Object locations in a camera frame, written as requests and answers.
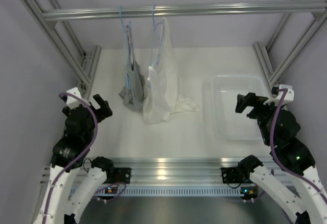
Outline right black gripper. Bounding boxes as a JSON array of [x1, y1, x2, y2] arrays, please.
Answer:
[[235, 93, 283, 145]]

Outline white tank top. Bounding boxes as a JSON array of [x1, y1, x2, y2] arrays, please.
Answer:
[[143, 17, 199, 124]]

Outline blue wire hanger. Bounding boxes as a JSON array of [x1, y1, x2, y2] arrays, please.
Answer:
[[119, 6, 134, 90], [148, 4, 166, 88]]

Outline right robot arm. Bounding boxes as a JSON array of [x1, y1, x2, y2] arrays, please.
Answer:
[[235, 89, 326, 223]]

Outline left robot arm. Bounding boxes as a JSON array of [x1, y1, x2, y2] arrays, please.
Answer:
[[34, 88, 115, 223]]

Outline grey tank top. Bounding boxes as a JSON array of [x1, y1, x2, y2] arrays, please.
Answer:
[[119, 28, 145, 111]]

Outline clear plastic bin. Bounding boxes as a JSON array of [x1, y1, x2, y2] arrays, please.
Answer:
[[202, 74, 268, 142]]

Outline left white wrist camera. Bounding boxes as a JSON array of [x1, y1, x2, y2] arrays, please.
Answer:
[[66, 87, 90, 109]]

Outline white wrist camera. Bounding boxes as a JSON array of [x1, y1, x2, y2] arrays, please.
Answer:
[[66, 87, 90, 109], [263, 84, 294, 106]]

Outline left aluminium frame post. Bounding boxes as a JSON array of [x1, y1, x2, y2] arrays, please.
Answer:
[[20, 0, 102, 99]]

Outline aluminium frame post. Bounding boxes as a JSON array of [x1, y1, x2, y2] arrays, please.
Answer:
[[251, 0, 326, 90], [20, 0, 102, 99]]

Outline right aluminium frame post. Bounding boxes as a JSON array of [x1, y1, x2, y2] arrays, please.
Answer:
[[251, 0, 326, 90]]

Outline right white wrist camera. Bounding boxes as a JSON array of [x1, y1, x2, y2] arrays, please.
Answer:
[[263, 84, 294, 106]]

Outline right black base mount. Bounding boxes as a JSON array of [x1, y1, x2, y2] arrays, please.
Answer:
[[221, 167, 242, 184]]

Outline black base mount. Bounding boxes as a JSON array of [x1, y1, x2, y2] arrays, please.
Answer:
[[113, 167, 131, 184], [221, 167, 242, 184]]

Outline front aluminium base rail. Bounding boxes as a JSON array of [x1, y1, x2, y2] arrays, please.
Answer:
[[40, 157, 292, 184]]

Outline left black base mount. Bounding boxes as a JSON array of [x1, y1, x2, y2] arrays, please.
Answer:
[[113, 167, 131, 184]]

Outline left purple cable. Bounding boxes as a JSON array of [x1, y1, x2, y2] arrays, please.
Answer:
[[42, 92, 99, 217]]

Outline purple cable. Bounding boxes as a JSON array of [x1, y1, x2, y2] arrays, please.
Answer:
[[268, 89, 327, 202], [42, 92, 99, 217]]

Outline white slotted cable duct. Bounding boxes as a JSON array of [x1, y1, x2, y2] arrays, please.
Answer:
[[94, 186, 258, 197]]

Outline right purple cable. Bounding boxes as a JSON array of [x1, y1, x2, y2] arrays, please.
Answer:
[[268, 89, 327, 202]]

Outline aluminium hanging rail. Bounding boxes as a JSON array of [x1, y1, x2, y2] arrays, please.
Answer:
[[42, 0, 326, 22]]

